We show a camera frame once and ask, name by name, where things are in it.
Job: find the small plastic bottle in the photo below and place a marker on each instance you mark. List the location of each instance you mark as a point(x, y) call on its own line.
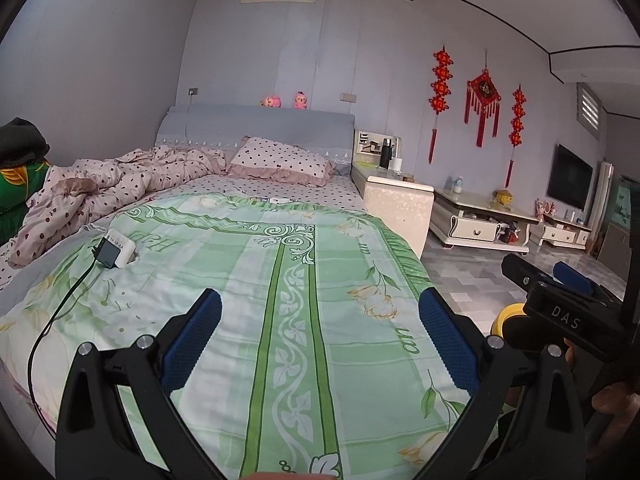
point(457, 186)

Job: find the yellow toy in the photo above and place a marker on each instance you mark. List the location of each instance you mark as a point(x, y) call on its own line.
point(503, 198)

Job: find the small white box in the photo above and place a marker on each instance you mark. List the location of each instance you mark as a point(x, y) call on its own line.
point(125, 247)

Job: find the wall television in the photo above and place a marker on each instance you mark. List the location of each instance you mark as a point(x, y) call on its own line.
point(570, 177)

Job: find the cream television stand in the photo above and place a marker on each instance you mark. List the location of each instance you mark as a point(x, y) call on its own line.
point(562, 232)

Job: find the white cup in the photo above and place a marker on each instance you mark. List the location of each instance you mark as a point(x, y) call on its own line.
point(396, 165)

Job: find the pink polka dot quilt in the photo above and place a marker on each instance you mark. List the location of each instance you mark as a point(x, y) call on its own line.
point(125, 180)

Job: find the small white packet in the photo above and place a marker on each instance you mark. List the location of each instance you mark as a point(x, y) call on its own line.
point(281, 200)

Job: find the louvred window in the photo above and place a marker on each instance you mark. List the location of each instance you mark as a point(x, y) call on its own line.
point(591, 112)

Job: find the pink figurines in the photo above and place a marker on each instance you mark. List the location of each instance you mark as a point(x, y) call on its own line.
point(545, 210)

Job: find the pink plush toy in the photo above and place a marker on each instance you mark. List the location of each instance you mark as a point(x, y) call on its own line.
point(270, 102)
point(300, 101)

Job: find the person's right hand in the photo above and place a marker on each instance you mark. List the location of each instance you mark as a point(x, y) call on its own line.
point(617, 397)

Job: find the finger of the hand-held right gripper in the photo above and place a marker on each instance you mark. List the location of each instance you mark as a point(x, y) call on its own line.
point(572, 277)
point(522, 272)

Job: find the cream nightstand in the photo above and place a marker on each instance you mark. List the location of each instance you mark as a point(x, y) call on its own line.
point(395, 210)

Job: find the white wall socket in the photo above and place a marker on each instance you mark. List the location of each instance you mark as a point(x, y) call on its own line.
point(348, 96)

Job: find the dark cloth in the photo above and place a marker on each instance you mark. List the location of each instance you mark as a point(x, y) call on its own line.
point(20, 140)

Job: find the green printed cloth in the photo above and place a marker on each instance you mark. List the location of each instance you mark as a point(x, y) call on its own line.
point(17, 185)

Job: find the green floral blanket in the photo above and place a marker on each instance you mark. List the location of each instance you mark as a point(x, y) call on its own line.
point(250, 285)

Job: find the grey upholstered bed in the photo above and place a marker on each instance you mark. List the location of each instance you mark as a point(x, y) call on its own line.
point(250, 125)

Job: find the white standing air conditioner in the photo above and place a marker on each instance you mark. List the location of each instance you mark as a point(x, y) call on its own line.
point(600, 200)

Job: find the brown cardboard sheet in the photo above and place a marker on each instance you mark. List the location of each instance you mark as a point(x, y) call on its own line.
point(615, 250)

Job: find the black charger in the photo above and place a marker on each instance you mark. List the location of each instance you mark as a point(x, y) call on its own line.
point(106, 252)

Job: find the aquarium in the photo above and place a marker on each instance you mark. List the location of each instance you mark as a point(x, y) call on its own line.
point(627, 205)

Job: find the cream coffee table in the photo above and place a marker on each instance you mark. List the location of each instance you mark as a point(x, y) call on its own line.
point(475, 207)

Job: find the yellow rimmed trash bin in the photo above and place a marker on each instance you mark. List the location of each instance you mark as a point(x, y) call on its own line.
point(507, 312)

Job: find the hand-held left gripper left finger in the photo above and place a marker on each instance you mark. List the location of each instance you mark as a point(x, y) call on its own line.
point(192, 337)

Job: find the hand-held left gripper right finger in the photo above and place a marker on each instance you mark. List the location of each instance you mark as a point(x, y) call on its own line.
point(447, 342)

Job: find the black thermos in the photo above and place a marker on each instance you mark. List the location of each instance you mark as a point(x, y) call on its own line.
point(386, 152)

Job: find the red diamond tassel ornament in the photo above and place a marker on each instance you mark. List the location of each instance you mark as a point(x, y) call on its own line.
point(483, 91)

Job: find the polka dot ruffled pillow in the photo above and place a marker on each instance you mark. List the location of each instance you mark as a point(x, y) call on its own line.
point(280, 160)

